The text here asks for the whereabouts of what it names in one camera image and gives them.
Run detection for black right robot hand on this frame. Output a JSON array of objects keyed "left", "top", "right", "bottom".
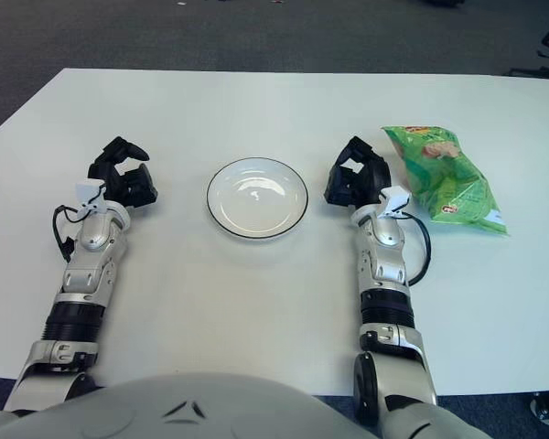
[{"left": 322, "top": 135, "right": 393, "bottom": 209}]

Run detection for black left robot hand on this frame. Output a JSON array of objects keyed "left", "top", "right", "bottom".
[{"left": 87, "top": 135, "right": 160, "bottom": 209}]

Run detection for green snack bag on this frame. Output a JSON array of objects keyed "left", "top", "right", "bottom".
[{"left": 380, "top": 124, "right": 511, "bottom": 238}]

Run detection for white plate black rim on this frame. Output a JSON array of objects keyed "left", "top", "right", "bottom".
[{"left": 205, "top": 156, "right": 310, "bottom": 240}]

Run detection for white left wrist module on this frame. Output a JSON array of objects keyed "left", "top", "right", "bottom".
[{"left": 74, "top": 180, "right": 109, "bottom": 216}]

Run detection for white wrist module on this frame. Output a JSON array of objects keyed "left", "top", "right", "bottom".
[
  {"left": 74, "top": 180, "right": 109, "bottom": 216},
  {"left": 378, "top": 186, "right": 413, "bottom": 219}
]

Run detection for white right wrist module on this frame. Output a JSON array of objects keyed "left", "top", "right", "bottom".
[{"left": 378, "top": 186, "right": 413, "bottom": 219}]

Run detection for grey robot torso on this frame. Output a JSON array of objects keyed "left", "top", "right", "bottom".
[{"left": 0, "top": 372, "right": 381, "bottom": 439}]

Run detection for small black floor object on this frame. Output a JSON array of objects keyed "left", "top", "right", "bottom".
[{"left": 528, "top": 391, "right": 549, "bottom": 426}]

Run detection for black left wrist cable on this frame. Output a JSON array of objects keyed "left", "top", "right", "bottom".
[{"left": 51, "top": 204, "right": 86, "bottom": 264}]

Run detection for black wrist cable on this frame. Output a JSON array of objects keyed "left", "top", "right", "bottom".
[
  {"left": 402, "top": 210, "right": 433, "bottom": 287},
  {"left": 51, "top": 204, "right": 86, "bottom": 264}
]

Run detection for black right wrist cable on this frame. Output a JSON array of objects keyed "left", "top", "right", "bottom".
[{"left": 402, "top": 210, "right": 433, "bottom": 287}]

